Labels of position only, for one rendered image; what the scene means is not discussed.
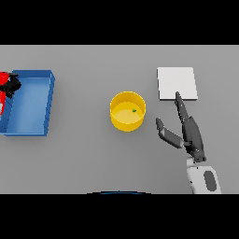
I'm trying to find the red beaker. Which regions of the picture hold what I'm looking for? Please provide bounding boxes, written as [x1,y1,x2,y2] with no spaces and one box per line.
[0,71,11,117]

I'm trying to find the yellow bowl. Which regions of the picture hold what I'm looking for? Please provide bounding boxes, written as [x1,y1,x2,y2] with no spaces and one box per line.
[109,91,147,133]

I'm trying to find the blue tray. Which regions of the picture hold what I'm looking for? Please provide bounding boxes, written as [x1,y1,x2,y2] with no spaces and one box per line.
[0,69,56,137]

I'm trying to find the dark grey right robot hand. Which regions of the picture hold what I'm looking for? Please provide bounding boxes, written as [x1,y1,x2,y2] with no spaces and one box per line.
[155,91,207,163]

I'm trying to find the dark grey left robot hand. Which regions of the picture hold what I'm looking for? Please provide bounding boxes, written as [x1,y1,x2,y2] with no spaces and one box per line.
[0,72,22,99]

